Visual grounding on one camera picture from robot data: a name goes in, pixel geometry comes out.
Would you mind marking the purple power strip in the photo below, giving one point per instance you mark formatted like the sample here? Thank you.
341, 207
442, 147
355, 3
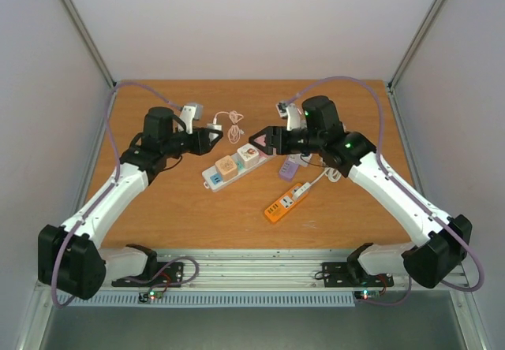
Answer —
289, 168

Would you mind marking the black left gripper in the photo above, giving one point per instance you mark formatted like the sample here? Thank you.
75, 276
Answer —
203, 145

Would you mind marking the white cube socket adapter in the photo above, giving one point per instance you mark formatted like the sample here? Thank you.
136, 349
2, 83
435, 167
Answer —
248, 156

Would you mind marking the right small circuit board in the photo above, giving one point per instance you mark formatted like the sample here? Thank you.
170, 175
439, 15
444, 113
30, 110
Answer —
367, 294

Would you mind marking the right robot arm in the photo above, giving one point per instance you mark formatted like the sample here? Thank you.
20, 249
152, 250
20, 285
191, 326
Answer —
438, 242

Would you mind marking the aluminium frame post left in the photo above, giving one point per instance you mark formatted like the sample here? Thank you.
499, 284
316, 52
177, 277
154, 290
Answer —
82, 30

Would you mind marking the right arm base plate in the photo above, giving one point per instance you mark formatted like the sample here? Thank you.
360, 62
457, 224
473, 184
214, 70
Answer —
341, 274

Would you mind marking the aluminium frame post right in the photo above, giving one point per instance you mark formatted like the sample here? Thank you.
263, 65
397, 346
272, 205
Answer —
421, 33

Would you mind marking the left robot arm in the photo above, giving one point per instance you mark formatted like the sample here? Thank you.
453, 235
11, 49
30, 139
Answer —
137, 167

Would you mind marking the aluminium frame post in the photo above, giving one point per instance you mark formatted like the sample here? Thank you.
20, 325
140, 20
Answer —
82, 30
421, 33

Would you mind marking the pink cube socket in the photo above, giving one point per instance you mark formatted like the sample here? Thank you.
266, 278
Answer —
260, 140

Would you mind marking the beige cube socket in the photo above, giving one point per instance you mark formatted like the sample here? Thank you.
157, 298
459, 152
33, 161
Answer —
227, 168

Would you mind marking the small circuit board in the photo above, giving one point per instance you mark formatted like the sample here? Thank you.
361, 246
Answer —
150, 296
367, 294

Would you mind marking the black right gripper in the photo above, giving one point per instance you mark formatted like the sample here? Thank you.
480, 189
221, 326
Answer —
278, 141

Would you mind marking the white charger with pink cable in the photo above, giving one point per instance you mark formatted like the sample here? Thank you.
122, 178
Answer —
234, 132

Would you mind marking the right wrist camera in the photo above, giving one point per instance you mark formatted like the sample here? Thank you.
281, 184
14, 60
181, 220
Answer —
291, 114

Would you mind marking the left small circuit board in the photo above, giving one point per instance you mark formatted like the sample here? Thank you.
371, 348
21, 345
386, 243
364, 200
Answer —
150, 296

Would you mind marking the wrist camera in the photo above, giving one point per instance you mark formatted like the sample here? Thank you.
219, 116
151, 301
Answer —
190, 112
291, 114

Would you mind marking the orange power strip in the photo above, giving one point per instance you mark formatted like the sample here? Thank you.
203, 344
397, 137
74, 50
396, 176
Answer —
282, 206

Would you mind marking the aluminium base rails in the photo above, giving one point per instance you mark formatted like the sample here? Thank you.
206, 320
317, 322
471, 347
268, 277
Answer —
252, 267

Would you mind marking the white power strip pastel sockets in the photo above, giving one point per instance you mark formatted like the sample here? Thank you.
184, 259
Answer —
214, 180

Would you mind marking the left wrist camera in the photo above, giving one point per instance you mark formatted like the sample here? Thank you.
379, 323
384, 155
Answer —
190, 112

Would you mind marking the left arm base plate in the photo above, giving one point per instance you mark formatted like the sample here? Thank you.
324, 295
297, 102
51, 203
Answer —
173, 274

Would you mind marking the grey slotted cable duct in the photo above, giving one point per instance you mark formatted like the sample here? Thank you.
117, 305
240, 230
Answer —
187, 299

